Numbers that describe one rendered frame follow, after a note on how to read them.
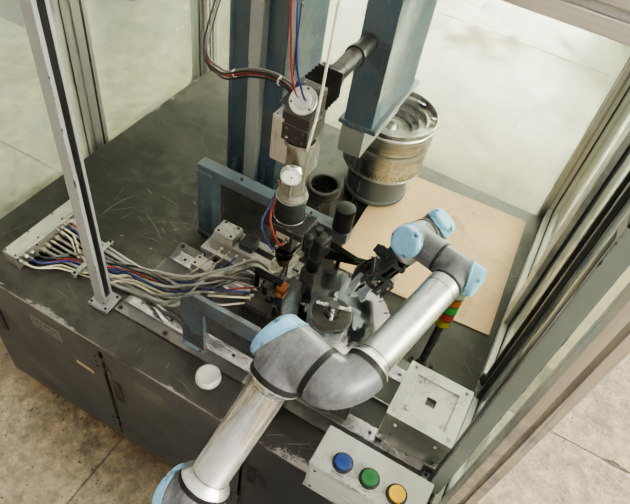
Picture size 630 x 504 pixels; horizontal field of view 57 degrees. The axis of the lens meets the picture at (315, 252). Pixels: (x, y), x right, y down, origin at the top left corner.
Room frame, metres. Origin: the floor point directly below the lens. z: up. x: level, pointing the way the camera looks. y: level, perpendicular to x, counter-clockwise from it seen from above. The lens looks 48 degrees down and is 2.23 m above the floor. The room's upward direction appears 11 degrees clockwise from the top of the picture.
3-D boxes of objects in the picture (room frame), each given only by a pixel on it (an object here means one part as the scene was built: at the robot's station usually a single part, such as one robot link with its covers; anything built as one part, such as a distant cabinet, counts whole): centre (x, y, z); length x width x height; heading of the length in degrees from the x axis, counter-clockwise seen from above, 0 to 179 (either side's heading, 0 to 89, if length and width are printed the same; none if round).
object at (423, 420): (0.76, -0.37, 0.82); 0.18 x 0.18 x 0.15; 70
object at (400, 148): (1.72, -0.18, 0.93); 0.31 x 0.31 x 0.36
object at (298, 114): (1.12, 0.03, 1.45); 0.35 x 0.07 x 0.28; 160
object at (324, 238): (0.93, 0.00, 1.17); 0.06 x 0.05 x 0.20; 61
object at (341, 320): (0.93, -0.08, 0.96); 0.11 x 0.11 x 0.03
